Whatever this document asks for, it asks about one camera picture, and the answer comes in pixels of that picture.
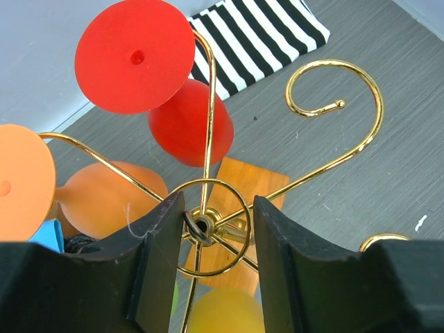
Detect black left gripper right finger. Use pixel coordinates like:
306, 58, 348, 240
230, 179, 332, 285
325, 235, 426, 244
253, 196, 443, 332

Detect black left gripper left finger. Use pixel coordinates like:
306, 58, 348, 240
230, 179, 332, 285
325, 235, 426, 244
1, 192, 185, 332

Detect green plastic wine glass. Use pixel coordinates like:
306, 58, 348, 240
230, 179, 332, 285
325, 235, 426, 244
171, 282, 179, 316

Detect orange plastic wine glass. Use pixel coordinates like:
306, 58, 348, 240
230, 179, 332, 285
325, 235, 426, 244
1, 124, 158, 241

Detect yellow plastic wine glass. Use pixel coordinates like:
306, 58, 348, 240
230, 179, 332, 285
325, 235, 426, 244
187, 289, 265, 333

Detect gold wire glass rack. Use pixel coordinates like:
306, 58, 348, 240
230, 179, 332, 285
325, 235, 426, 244
37, 29, 413, 333

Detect red plastic wine glass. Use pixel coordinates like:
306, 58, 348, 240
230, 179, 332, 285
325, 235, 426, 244
74, 0, 235, 168

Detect black item in tray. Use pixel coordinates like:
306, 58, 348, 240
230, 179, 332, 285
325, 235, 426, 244
64, 234, 96, 253

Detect blue patterned cloth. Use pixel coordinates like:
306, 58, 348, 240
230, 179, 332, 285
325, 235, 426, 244
28, 219, 65, 253

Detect black white striped cloth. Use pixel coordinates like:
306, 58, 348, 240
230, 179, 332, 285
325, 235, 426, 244
188, 0, 330, 100

